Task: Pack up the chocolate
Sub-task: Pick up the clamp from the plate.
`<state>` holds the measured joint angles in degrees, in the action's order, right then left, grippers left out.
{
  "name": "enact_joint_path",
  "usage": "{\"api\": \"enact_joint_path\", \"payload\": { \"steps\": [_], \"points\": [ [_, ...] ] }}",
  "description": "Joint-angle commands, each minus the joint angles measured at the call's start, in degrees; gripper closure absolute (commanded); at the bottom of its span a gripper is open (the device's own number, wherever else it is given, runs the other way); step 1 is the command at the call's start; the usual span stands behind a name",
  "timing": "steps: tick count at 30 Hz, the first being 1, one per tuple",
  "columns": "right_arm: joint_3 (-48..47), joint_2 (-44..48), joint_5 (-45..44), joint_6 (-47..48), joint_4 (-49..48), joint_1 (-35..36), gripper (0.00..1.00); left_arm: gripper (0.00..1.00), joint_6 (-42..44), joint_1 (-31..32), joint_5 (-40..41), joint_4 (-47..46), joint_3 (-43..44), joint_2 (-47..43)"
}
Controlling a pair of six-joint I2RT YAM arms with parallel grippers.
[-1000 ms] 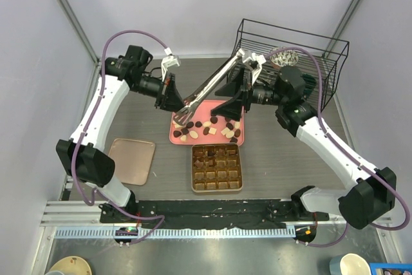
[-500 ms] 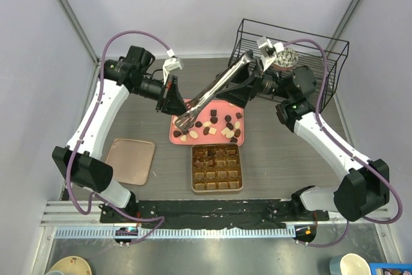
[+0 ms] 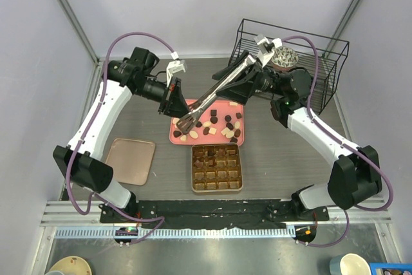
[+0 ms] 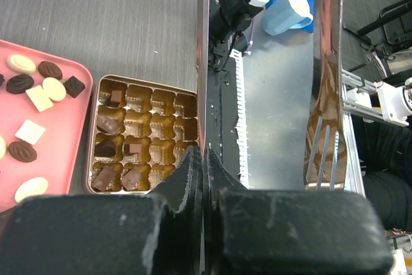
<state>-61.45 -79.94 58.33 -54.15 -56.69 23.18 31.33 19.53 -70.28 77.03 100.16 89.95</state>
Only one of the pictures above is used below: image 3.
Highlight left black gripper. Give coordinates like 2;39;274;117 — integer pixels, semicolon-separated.
136;77;194;121

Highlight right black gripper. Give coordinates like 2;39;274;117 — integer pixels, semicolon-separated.
212;50;286;106

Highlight metal tongs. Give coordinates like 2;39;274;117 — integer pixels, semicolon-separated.
176;55;256;135

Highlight gold chocolate box with tray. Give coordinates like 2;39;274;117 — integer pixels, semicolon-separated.
191;143;243;194

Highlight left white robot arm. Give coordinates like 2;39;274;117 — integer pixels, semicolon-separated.
53;48;188;223

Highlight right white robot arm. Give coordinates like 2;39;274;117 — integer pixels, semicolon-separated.
169;51;382;220

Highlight dark heart chocolate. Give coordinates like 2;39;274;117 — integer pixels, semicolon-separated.
173;131;182;138

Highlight white oval chocolate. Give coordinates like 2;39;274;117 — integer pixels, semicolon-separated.
189;130;198;139

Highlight floral ceramic bowl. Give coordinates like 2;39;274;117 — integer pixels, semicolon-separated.
271;46;299;71

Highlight pink plastic tray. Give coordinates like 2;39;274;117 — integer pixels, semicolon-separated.
169;100;245;146

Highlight rose gold tin lid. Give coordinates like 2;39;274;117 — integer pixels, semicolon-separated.
106;138;156;186

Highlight beige plate bottom left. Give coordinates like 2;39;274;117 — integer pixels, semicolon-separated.
46;256;93;275

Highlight white bowl bottom right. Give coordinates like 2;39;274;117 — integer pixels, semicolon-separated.
329;253;371;275

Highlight blue box corner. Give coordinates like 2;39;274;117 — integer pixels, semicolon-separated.
369;262;412;275

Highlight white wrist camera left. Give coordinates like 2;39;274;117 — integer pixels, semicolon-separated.
165;52;187;86

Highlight black wire rack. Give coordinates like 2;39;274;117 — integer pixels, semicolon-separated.
229;18;350;115

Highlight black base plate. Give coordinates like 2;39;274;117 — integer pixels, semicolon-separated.
99;199;331;229

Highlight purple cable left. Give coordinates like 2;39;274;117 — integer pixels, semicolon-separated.
65;32;180;245

